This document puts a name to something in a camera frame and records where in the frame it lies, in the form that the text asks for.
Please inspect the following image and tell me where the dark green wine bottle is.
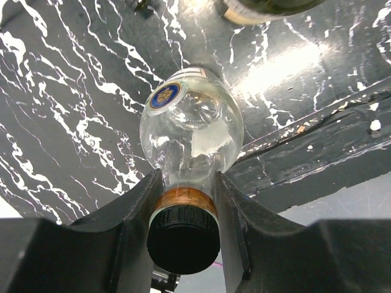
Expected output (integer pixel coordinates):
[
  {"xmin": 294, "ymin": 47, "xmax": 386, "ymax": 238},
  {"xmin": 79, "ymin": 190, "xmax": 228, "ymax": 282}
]
[{"xmin": 214, "ymin": 0, "xmax": 324, "ymax": 25}]

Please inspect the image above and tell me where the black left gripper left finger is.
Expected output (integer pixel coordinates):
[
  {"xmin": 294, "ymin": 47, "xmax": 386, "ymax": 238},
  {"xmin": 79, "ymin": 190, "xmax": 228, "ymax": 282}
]
[{"xmin": 1, "ymin": 170, "xmax": 163, "ymax": 292}]

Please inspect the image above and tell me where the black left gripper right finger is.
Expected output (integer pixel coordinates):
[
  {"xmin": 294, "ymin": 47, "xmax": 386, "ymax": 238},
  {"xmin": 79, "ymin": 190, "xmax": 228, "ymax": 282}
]
[{"xmin": 213, "ymin": 173, "xmax": 390, "ymax": 292}]

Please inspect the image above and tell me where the clear round glass bottle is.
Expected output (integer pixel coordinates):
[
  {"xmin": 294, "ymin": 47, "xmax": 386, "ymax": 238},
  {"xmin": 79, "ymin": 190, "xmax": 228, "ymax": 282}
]
[{"xmin": 139, "ymin": 66, "xmax": 244, "ymax": 275}]

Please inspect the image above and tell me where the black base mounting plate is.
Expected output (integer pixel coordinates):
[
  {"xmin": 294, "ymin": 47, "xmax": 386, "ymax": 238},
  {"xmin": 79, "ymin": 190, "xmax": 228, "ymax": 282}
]
[{"xmin": 227, "ymin": 79, "xmax": 390, "ymax": 212}]

